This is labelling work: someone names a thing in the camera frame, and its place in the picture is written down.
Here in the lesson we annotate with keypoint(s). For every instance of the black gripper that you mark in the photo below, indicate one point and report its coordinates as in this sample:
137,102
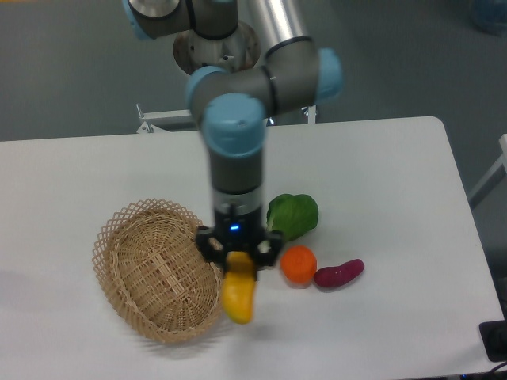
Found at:
240,233

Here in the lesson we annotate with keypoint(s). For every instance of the yellow mango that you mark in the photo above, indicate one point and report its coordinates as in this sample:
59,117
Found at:
238,288

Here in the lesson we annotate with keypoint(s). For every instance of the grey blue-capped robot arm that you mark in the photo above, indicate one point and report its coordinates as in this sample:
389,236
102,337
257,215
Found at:
230,110

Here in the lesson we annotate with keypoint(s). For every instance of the woven wicker basket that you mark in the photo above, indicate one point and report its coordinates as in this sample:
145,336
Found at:
146,261

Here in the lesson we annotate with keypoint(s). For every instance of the orange fruit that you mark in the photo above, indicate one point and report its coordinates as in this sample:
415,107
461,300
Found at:
299,264

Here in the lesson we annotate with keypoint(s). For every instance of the green bok choy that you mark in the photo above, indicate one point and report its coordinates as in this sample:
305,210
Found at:
292,215

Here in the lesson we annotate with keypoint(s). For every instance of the purple sweet potato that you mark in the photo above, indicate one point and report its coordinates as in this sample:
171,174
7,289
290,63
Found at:
338,276

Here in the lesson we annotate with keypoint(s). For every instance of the black device at table edge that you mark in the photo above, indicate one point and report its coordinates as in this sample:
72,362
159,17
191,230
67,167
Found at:
493,334

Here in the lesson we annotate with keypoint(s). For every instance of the white furniture leg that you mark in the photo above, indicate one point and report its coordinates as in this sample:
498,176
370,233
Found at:
491,179

